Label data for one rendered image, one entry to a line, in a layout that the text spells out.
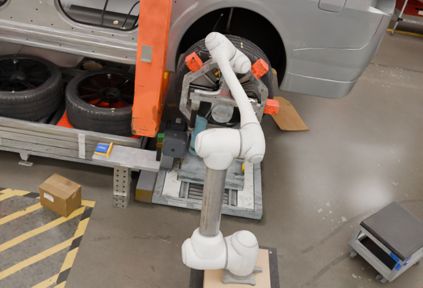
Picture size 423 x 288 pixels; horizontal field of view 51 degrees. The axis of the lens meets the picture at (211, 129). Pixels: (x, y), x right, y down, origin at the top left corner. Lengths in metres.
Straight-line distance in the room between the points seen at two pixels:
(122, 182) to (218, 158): 1.17
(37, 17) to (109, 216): 1.48
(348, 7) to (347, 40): 0.23
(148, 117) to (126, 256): 0.89
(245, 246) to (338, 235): 1.28
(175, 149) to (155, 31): 0.98
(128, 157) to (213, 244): 0.97
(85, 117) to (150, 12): 1.06
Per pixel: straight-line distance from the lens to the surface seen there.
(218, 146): 1.95
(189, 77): 2.74
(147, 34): 2.58
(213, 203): 2.11
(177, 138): 3.17
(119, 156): 2.91
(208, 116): 3.02
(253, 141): 2.00
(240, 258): 2.29
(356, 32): 3.18
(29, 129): 3.32
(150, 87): 2.74
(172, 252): 2.97
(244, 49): 2.78
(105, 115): 3.18
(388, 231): 3.12
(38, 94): 3.41
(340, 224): 3.50
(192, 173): 3.28
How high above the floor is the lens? 2.35
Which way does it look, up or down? 36 degrees down
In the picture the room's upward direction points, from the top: 11 degrees clockwise
